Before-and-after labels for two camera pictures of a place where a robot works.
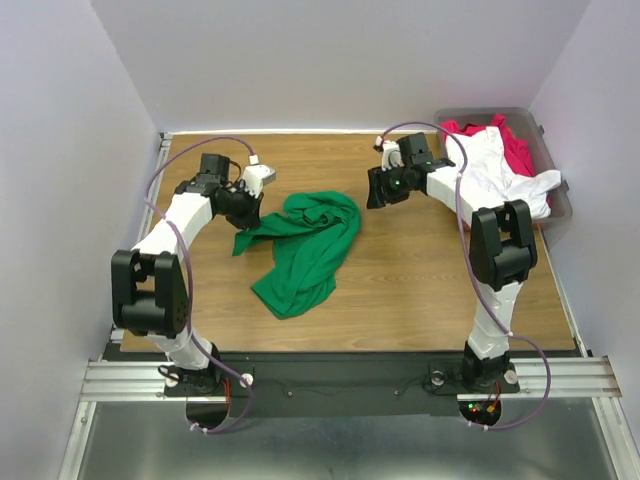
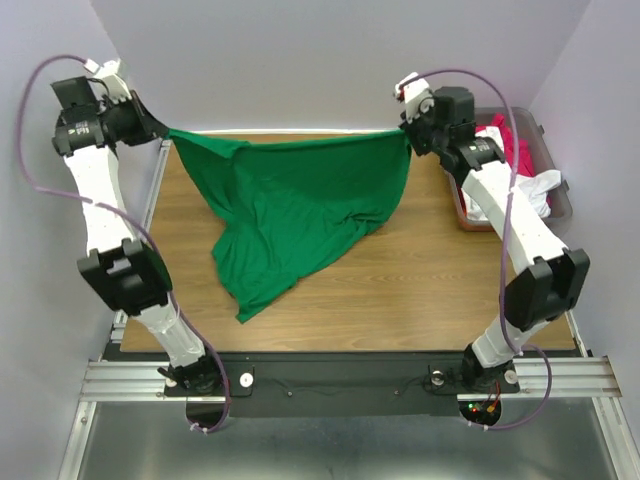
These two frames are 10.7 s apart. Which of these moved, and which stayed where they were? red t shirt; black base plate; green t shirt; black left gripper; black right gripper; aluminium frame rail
Moved: black right gripper; black left gripper; green t shirt
Stayed: aluminium frame rail; black base plate; red t shirt
